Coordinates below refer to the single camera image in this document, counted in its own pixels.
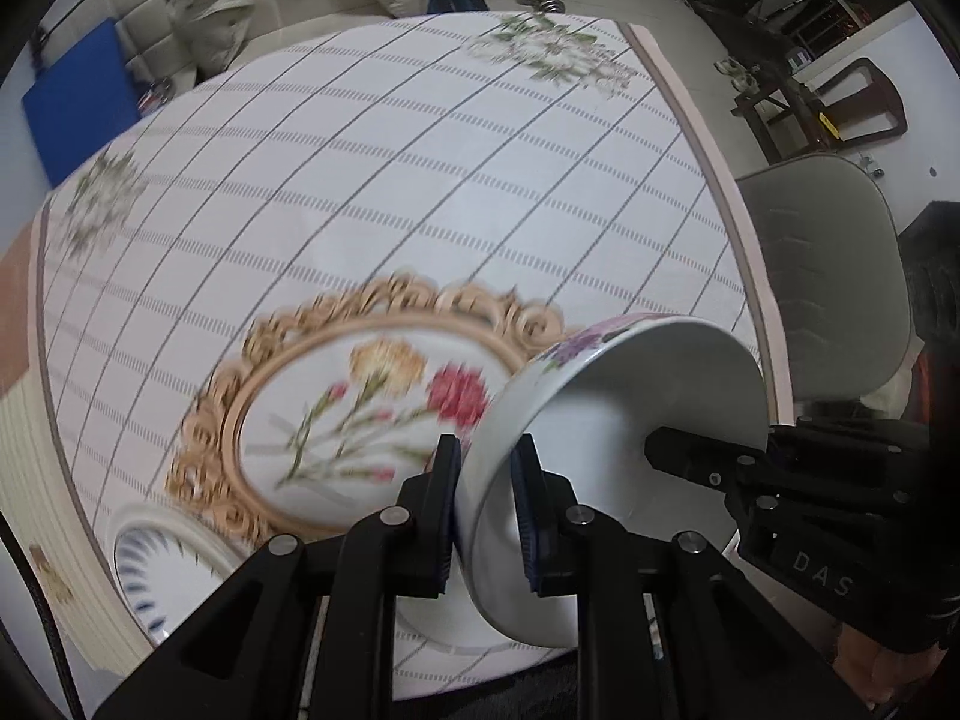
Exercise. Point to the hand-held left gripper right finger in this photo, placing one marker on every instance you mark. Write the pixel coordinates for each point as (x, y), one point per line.
(529, 517)

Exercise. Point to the person's right hand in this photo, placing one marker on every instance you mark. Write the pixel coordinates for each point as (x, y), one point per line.
(877, 667)

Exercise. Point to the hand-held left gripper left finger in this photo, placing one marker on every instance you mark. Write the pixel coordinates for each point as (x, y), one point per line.
(431, 517)

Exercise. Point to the brown wooden chair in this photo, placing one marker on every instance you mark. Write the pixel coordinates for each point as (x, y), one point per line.
(862, 101)

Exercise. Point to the cream duvet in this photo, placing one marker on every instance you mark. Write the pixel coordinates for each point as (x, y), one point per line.
(217, 7)

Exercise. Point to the blue striped white plate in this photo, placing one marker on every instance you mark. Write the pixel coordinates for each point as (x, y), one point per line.
(161, 577)

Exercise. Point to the white floral bowl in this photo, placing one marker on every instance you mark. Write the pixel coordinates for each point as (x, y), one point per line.
(637, 405)

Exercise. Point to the black weight bench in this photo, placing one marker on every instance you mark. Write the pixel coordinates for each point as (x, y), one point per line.
(750, 30)

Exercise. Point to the grey chair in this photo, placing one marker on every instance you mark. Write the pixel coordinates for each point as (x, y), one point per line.
(825, 277)

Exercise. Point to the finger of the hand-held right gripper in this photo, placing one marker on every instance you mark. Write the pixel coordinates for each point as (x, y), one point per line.
(840, 439)
(697, 461)

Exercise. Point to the blue padded mat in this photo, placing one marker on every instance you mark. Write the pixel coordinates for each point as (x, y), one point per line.
(79, 105)

